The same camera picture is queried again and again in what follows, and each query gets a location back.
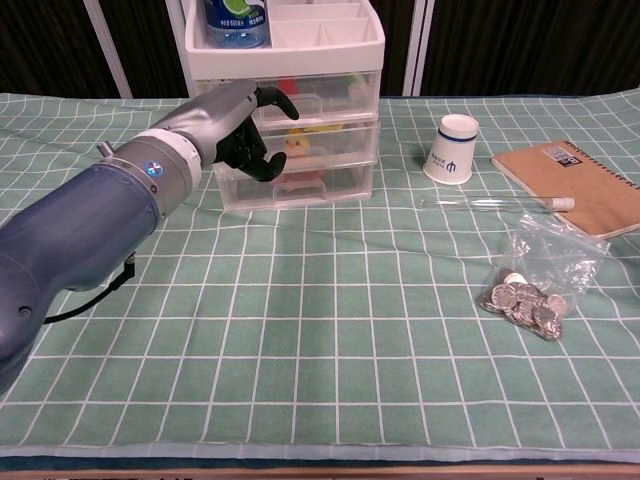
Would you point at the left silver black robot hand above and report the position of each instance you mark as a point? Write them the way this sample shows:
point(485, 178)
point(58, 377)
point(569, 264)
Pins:
point(215, 120)

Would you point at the yellow rubber duck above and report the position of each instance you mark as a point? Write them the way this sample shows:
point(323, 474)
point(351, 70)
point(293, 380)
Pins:
point(296, 145)

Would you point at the transparent drawer with bell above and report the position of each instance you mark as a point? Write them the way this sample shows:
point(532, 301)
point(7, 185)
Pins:
point(350, 145)

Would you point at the left blue grey robot arm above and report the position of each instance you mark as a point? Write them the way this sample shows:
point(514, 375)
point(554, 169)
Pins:
point(75, 225)

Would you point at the transparent drawer with soccer ball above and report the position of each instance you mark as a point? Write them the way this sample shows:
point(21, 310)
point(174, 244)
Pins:
point(340, 107)

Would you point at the transparent drawer with pink toy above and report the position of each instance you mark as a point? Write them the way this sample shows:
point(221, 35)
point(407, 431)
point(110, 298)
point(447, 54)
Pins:
point(350, 185)

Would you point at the red toy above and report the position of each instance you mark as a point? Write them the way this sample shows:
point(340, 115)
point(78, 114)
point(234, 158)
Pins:
point(287, 85)

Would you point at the blue drink bottle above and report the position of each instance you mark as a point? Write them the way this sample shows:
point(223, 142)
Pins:
point(235, 20)

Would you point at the pink toy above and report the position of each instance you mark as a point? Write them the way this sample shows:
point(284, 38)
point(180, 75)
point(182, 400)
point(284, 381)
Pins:
point(300, 179)

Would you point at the green white small toy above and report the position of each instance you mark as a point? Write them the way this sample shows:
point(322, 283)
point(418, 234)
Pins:
point(360, 85)

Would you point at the green checked tablecloth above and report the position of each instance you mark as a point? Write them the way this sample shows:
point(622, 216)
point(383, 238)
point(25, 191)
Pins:
point(325, 325)

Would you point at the white paper cup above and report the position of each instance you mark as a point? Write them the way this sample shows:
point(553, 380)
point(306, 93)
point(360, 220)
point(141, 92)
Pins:
point(450, 150)

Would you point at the glass test tube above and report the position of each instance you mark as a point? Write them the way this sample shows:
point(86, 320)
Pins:
point(562, 203)

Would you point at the clear bag of coins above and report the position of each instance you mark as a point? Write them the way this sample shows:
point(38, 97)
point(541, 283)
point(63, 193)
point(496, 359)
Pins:
point(525, 305)

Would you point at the brown spiral notebook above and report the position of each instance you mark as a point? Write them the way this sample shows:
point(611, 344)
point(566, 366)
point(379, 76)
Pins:
point(575, 190)

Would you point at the white plastic drawer organizer frame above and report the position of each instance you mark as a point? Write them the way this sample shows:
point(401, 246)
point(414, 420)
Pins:
point(300, 62)

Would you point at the white partition post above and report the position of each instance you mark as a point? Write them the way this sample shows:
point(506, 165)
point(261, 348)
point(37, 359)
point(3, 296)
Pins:
point(417, 50)
point(107, 50)

